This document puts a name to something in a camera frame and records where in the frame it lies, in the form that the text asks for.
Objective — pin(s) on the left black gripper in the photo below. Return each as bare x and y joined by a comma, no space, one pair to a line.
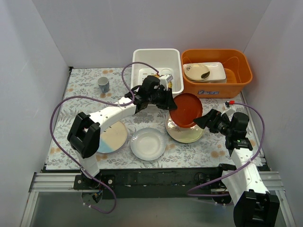
164,99

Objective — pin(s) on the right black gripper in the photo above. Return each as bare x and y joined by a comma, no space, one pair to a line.
211,120

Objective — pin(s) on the round woven bamboo mat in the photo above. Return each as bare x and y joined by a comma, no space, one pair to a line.
155,75

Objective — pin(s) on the red lacquer plate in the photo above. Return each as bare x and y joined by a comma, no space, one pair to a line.
189,107

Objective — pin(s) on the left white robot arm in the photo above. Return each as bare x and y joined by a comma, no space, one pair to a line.
84,135

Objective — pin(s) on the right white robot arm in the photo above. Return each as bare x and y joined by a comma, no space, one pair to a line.
254,205

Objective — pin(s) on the white plastic bin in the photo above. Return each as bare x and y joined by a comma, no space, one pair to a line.
159,58

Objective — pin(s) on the orange plastic bin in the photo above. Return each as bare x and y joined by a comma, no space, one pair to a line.
235,65

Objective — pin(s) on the white perforated drain tray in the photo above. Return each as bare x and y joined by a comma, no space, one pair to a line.
143,73

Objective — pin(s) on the cream plate with flower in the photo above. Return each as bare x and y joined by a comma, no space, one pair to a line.
196,72

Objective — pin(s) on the white scalloped plate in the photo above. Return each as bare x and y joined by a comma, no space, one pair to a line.
148,144

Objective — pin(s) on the white rectangular dish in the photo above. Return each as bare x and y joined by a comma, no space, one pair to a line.
217,73

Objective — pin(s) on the floral table mat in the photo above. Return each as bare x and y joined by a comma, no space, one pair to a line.
84,95

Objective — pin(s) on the beige and blue plate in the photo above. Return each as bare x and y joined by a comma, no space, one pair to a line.
113,138

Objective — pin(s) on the grey ceramic cup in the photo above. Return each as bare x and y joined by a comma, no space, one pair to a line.
103,83

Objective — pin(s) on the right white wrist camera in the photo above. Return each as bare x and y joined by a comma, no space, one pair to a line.
229,108

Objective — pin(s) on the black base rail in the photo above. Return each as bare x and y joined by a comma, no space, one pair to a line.
149,182

